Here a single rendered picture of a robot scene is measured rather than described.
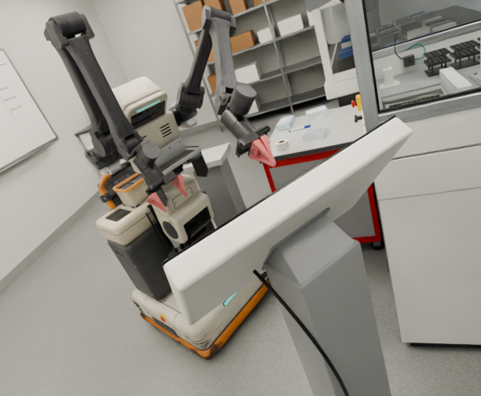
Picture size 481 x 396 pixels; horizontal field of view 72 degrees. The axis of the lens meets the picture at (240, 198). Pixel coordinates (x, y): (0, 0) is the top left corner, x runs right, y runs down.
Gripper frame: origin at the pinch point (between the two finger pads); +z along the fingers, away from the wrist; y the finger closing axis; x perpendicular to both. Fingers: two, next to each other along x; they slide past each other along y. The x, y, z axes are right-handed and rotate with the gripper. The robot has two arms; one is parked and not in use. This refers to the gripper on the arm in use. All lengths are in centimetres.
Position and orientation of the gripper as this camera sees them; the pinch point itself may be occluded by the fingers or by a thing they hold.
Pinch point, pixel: (273, 163)
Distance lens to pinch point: 87.0
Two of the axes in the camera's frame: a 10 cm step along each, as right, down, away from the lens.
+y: 8.0, -4.8, 3.6
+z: 5.9, 7.2, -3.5
